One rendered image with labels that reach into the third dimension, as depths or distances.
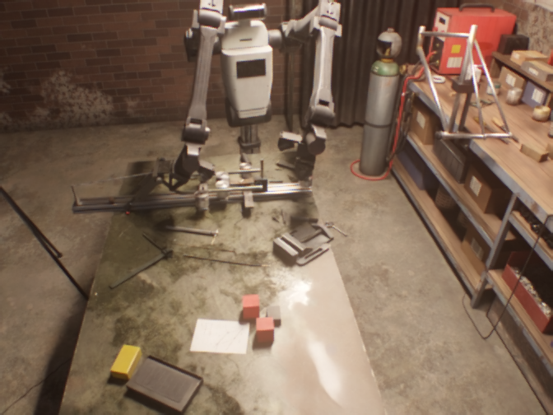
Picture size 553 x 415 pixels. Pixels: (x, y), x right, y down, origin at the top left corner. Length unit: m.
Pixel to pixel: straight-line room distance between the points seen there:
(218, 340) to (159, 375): 0.18
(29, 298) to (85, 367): 1.63
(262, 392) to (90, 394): 0.42
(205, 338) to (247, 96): 1.26
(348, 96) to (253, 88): 2.10
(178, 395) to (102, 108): 3.71
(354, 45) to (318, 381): 3.23
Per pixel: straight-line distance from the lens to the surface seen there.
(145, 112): 4.49
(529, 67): 3.10
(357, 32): 3.95
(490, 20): 3.39
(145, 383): 1.16
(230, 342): 1.22
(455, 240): 2.88
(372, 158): 3.48
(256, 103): 2.16
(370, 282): 2.63
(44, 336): 2.62
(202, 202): 1.58
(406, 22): 4.07
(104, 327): 1.33
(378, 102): 3.28
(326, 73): 1.53
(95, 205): 1.75
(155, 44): 4.26
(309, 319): 1.26
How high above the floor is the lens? 1.86
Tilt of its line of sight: 36 degrees down
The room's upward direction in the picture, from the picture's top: straight up
